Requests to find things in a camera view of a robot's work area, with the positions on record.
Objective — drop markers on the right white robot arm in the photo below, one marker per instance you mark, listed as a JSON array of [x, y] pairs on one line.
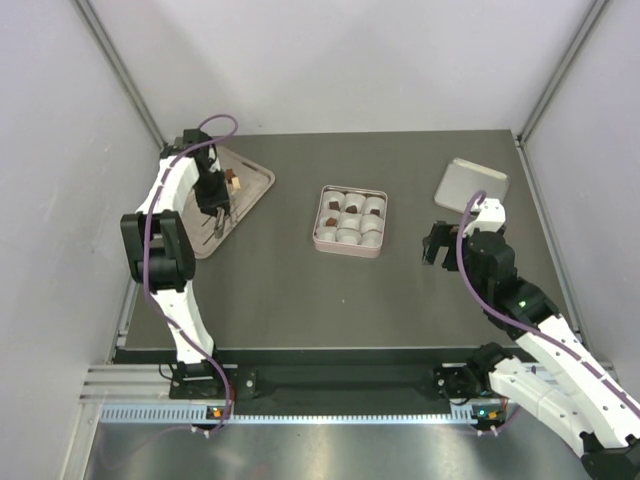
[[583, 404]]

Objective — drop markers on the silver metal tray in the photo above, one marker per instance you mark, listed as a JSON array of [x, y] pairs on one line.
[[254, 181]]

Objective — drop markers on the silver tin lid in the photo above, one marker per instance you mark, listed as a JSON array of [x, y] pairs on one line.
[[463, 178]]

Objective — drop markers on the pink chocolate tin box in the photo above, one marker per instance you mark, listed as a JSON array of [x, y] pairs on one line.
[[358, 235]]

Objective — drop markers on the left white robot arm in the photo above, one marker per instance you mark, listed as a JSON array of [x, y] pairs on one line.
[[162, 260]]

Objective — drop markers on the white slotted cable duct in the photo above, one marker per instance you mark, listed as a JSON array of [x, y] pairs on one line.
[[210, 416]]

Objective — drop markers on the metal tongs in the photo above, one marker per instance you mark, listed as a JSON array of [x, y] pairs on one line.
[[221, 218]]

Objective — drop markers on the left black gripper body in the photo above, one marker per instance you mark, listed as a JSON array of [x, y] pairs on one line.
[[211, 190]]

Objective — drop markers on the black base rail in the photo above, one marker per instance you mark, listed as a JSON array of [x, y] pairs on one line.
[[349, 381]]

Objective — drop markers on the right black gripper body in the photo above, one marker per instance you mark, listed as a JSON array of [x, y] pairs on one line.
[[446, 235]]

